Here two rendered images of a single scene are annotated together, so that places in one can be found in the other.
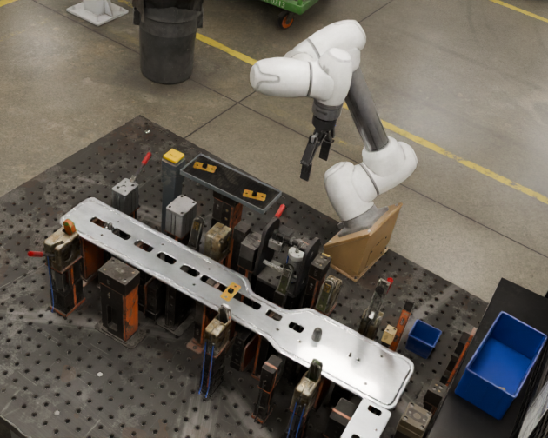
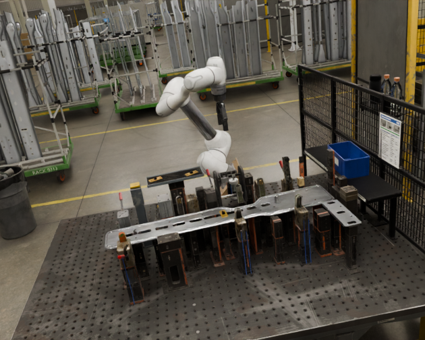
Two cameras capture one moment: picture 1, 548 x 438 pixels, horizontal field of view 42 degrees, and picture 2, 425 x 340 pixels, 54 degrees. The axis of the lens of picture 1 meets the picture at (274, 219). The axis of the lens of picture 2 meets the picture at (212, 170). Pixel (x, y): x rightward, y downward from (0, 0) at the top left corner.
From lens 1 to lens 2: 1.43 m
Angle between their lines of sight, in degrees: 32
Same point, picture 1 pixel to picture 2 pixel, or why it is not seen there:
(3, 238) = (59, 303)
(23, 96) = not seen: outside the picture
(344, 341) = (287, 195)
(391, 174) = (226, 144)
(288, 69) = (202, 71)
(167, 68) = (23, 223)
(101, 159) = (66, 244)
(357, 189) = (218, 158)
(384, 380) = (319, 194)
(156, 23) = (5, 199)
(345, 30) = (178, 80)
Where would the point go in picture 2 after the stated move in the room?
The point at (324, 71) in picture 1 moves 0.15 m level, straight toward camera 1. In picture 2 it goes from (214, 67) to (230, 69)
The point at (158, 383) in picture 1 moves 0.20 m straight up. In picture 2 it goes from (224, 286) to (220, 256)
